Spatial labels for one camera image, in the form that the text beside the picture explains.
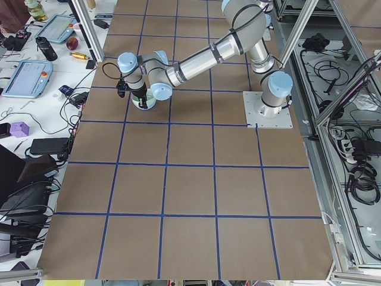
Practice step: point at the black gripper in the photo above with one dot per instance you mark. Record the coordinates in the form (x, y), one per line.
(139, 94)

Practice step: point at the green bowl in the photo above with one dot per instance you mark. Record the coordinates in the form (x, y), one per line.
(150, 98)

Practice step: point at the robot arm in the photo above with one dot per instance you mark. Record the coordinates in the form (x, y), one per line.
(140, 74)

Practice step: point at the black power adapter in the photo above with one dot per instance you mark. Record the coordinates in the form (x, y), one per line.
(78, 99)

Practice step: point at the red apple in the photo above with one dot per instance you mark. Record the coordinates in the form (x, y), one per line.
(72, 43)

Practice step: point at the pink lidded cup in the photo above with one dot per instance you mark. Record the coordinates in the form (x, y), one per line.
(77, 29)

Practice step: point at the black power brick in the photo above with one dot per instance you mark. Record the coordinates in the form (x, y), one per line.
(48, 146)

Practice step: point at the teach pendant far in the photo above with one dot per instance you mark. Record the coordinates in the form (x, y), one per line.
(58, 28)

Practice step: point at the teach pendant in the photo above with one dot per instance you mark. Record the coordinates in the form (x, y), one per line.
(29, 79)
(58, 28)

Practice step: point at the teach pendant near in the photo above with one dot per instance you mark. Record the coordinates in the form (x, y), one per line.
(29, 79)

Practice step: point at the black water bottle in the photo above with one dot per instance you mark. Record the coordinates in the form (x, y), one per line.
(45, 47)

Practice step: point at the purple block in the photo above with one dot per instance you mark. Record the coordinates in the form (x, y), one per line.
(19, 129)

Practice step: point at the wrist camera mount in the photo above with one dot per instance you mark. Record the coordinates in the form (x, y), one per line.
(122, 87)

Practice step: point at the aluminium frame post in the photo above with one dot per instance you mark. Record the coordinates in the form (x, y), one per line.
(80, 11)

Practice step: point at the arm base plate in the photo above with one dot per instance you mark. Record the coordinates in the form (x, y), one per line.
(259, 115)

